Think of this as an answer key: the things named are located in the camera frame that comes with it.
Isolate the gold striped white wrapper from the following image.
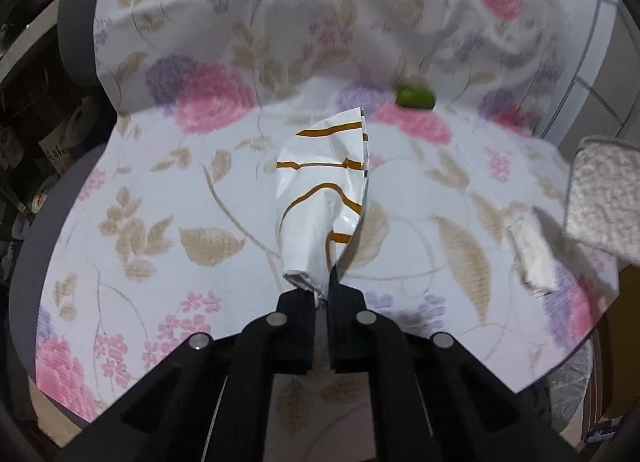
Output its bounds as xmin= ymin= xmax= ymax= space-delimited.
xmin=276 ymin=107 xmax=369 ymax=299

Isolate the green plastic bottle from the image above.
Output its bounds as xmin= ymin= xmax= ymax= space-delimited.
xmin=395 ymin=86 xmax=436 ymax=110

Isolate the white fluffy cloth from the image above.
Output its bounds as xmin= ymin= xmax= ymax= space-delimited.
xmin=563 ymin=136 xmax=639 ymax=265

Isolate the floral tablecloth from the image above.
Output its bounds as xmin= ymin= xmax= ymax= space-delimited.
xmin=35 ymin=0 xmax=618 ymax=421

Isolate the grey chair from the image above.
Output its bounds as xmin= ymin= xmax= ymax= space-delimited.
xmin=6 ymin=0 xmax=122 ymax=433

